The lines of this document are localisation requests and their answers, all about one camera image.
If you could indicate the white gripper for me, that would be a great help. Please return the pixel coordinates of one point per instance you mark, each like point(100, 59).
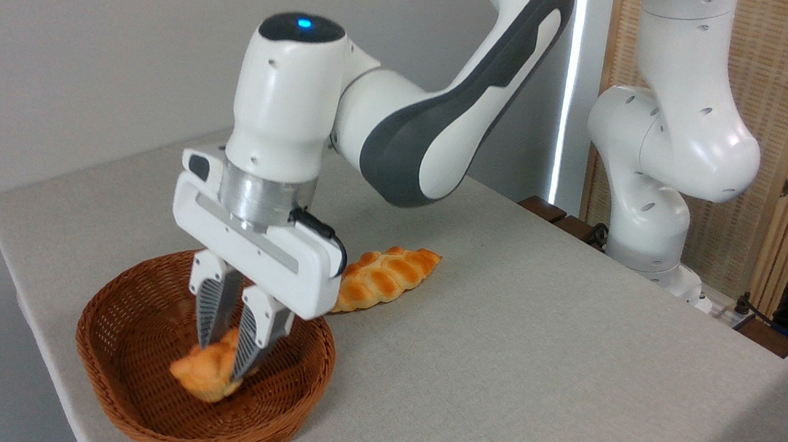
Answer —
point(265, 259)

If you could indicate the round knotted bread roll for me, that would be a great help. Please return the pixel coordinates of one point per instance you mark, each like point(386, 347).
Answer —
point(206, 373)

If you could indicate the brown wicker basket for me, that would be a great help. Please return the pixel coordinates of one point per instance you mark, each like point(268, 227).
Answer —
point(125, 339)

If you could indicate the grey tablecloth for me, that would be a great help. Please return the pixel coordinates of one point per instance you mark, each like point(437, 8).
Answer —
point(531, 374)

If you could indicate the white power strip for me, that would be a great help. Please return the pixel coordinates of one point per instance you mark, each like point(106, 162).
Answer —
point(725, 314)

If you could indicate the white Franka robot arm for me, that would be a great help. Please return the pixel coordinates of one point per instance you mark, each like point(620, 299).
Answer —
point(417, 136)

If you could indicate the dark brown wooden board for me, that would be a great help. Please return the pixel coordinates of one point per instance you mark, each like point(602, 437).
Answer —
point(545, 209)

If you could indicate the long braided bread loaf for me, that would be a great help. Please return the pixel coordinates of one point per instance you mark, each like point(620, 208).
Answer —
point(388, 275)

